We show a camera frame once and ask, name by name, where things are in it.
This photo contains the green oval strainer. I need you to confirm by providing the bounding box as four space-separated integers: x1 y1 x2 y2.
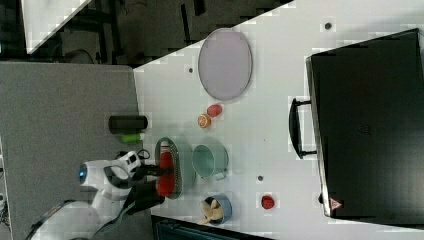
155 137 196 200

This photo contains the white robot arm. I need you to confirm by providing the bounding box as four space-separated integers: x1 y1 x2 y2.
25 151 174 240

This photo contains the mint green cup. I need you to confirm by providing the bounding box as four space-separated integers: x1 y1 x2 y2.
192 144 229 181

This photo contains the beige toy in bowl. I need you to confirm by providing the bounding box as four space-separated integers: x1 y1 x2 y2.
199 199 224 224

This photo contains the blue crate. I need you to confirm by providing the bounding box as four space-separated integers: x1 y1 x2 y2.
151 215 271 240

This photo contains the green toy vegetable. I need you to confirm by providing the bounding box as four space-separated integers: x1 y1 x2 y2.
121 133 144 143

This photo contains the blue bowl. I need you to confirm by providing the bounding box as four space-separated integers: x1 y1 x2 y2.
205 194 232 225

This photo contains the red toy strawberry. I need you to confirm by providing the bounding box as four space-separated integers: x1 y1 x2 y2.
261 195 275 210
207 104 223 118

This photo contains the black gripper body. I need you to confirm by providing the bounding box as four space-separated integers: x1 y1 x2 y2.
128 165 166 214

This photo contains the round grey plate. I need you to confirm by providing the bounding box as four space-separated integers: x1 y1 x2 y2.
198 28 253 101

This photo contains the black toaster oven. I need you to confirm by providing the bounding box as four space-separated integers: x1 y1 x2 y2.
305 29 424 229

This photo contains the orange slice toy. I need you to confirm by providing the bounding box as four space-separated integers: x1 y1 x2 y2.
197 114 211 128

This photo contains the red ketchup bottle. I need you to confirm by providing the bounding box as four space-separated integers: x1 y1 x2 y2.
157 141 176 197

